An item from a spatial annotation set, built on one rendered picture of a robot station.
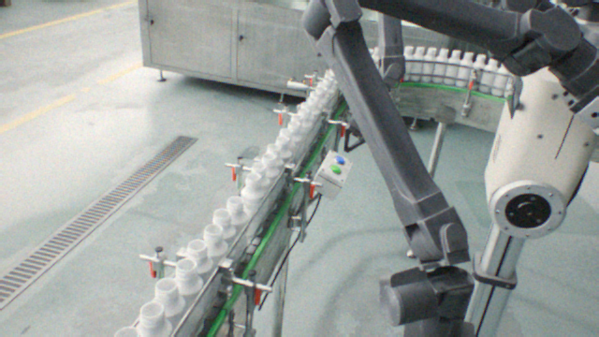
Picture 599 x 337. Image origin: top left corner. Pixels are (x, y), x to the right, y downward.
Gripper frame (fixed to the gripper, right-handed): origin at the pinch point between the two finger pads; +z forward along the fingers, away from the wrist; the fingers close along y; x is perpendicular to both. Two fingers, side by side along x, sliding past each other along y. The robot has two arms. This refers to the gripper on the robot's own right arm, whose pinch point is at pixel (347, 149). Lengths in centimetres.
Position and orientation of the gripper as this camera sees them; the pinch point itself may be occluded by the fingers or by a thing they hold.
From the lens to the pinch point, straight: 137.5
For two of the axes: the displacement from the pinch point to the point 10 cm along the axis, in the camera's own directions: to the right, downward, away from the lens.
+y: -2.6, 4.5, -8.6
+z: -4.2, 7.5, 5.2
